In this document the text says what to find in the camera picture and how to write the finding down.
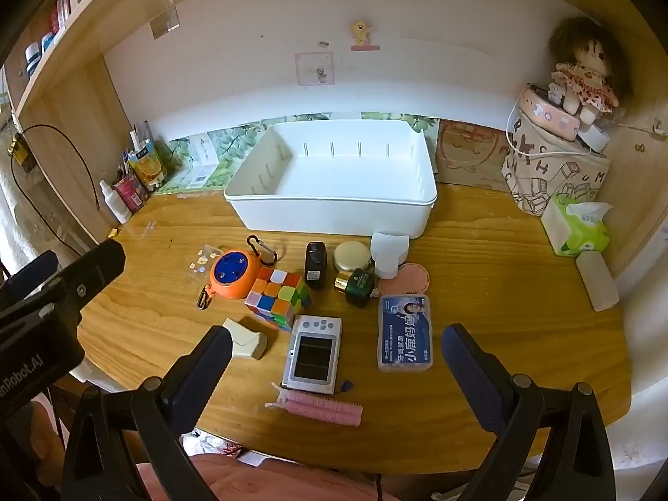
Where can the clear tape piece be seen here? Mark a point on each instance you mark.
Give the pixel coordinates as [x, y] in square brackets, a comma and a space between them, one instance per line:
[164, 13]

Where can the person's pink pants leg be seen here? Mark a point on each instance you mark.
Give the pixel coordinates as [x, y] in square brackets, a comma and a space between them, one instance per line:
[271, 480]

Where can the white spray bottle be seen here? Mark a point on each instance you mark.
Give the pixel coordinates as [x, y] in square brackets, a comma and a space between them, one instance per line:
[117, 203]

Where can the white tube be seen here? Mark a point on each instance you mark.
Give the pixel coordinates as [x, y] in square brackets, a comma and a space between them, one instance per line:
[135, 141]

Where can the gold round zip case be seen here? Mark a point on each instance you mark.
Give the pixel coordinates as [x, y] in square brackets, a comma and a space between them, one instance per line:
[350, 255]

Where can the printed fabric bag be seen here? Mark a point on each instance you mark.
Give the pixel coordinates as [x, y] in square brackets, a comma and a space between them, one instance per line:
[553, 177]

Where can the large green grape printed carton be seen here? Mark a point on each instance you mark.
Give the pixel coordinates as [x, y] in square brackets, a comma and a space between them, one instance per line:
[229, 146]

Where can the brown-haired rag doll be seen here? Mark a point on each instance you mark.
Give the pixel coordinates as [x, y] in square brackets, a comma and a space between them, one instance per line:
[582, 68]

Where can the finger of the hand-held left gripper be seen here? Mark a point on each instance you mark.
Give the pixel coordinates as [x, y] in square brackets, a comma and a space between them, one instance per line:
[31, 269]
[99, 266]

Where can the blue and white jar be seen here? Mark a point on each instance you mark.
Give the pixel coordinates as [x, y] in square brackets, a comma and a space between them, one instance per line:
[47, 42]
[33, 57]

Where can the small brown box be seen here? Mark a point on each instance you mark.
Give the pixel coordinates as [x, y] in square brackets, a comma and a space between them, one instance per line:
[21, 152]

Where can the orange juice carton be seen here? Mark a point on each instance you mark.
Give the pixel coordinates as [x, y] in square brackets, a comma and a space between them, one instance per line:
[149, 167]

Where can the white plastic storage bin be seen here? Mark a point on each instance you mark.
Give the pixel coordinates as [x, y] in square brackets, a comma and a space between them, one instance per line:
[334, 172]

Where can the wooden shelf unit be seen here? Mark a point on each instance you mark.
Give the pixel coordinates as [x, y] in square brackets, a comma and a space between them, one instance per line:
[78, 115]

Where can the white power adapter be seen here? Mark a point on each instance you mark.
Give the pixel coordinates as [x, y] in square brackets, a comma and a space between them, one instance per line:
[594, 138]

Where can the beige small box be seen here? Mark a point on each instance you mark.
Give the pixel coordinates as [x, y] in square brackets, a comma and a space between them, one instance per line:
[245, 339]

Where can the yellow pony wall sticker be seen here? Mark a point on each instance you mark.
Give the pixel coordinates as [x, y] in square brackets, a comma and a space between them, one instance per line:
[361, 35]

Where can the blue floss box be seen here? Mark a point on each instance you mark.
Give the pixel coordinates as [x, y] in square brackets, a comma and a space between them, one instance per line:
[406, 334]

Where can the green tissue pack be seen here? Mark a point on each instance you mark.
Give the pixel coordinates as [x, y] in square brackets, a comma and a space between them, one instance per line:
[571, 229]

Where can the row of red white boxes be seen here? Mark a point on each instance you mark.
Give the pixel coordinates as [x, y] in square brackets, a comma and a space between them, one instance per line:
[61, 8]

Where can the clear sticker sheet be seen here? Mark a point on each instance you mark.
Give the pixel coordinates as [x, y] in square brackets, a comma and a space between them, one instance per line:
[203, 258]

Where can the pink framed wall sticker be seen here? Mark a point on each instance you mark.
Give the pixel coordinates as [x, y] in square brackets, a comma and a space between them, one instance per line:
[314, 68]

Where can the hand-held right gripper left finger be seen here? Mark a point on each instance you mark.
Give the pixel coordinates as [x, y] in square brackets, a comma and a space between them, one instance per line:
[209, 360]

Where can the black charger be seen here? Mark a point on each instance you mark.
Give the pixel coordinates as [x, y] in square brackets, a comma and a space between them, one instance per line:
[315, 266]

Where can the multicoloured puzzle cube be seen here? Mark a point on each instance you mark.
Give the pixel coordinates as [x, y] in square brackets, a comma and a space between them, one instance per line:
[279, 297]

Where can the white cup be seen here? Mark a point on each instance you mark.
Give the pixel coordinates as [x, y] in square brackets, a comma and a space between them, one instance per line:
[389, 253]

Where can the printed plastic wrapper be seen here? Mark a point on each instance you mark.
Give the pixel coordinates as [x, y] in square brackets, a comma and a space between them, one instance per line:
[209, 443]

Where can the orange round reel with carabiners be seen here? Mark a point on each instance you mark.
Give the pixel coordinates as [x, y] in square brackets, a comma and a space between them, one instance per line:
[229, 276]

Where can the small green grape printed strip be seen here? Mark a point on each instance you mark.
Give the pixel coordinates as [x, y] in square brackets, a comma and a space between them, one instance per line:
[417, 121]

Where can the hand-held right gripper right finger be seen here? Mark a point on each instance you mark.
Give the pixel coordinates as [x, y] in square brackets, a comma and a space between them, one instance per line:
[467, 365]

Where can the brown drawn cardboard panel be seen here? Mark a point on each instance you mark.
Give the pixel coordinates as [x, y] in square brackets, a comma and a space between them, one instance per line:
[469, 154]

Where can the green bottle with gold cap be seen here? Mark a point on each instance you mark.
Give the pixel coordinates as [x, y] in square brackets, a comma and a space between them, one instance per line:
[360, 287]

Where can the white digital camera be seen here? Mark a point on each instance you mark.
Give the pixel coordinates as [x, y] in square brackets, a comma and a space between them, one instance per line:
[313, 355]

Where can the white oblong case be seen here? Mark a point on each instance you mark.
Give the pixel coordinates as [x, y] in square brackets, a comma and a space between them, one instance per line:
[597, 282]

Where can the white wall hook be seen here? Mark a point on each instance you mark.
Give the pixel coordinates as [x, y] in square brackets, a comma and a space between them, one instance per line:
[660, 126]

